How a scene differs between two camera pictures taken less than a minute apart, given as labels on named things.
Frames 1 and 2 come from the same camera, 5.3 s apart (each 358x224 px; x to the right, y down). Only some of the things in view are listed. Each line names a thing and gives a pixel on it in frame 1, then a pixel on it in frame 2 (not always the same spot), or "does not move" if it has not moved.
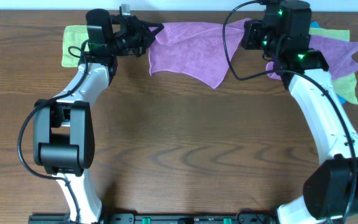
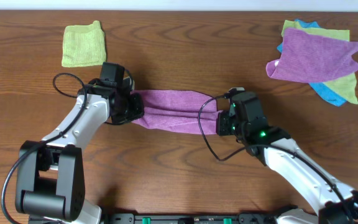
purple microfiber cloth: [195, 50] -> [177, 111]
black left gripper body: [142, 35] -> [136, 106]
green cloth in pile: [345, 85] does not move
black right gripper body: [257, 38] -> [227, 125]
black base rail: [161, 218] does not move
